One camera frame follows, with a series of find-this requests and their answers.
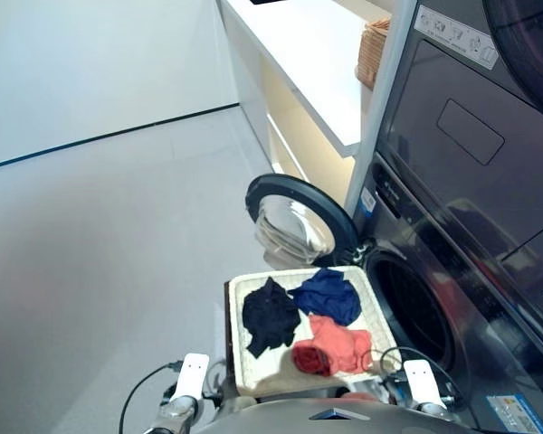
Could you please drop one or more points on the round glass washing machine door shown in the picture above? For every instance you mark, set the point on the round glass washing machine door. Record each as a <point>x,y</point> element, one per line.
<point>298,217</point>

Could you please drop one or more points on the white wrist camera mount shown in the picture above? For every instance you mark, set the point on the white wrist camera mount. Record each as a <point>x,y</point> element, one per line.
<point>420,380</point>
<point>191,375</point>

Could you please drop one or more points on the white blue QR sticker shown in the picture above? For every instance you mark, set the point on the white blue QR sticker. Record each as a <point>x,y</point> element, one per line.
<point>368,200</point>

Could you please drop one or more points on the navy blue garment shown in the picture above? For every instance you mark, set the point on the navy blue garment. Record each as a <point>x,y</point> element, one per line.
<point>330,294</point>

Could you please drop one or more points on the silver robot torso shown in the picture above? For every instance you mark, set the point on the silver robot torso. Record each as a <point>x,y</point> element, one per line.
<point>344,420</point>

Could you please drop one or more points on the white shelf unit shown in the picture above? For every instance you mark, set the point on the white shelf unit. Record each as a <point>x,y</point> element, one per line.
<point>307,54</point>

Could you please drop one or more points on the red garment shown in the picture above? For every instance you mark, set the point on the red garment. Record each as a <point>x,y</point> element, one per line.
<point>335,348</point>

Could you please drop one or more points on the blue energy label sticker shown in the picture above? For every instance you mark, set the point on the blue energy label sticker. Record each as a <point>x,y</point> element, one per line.
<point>516,413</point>

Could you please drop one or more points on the brown woven basket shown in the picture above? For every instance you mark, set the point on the brown woven basket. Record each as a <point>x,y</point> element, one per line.
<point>371,54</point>

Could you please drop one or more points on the pale woven laundry basket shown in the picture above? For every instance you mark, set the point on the pale woven laundry basket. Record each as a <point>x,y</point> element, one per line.
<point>262,377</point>

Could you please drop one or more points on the white dryer warning label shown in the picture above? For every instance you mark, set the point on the white dryer warning label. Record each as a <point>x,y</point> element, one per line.
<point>457,34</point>

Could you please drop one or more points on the dark grey dryer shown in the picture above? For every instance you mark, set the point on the dark grey dryer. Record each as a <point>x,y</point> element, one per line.
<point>457,90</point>

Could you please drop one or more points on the grey front-load washing machine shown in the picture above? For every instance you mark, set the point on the grey front-load washing machine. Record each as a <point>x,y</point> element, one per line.
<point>434,280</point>

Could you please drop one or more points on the black garment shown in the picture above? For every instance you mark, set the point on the black garment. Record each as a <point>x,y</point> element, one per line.
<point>269,316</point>

